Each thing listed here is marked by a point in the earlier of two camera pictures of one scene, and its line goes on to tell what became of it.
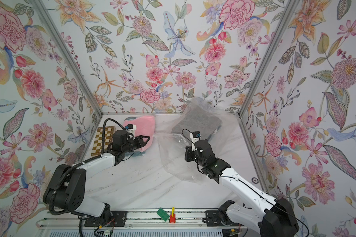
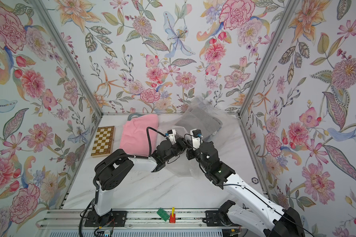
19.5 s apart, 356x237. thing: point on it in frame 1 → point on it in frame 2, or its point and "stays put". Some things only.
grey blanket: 197,117 stays put
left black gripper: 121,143 → 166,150
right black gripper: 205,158 stays put
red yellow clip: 172,216 stays put
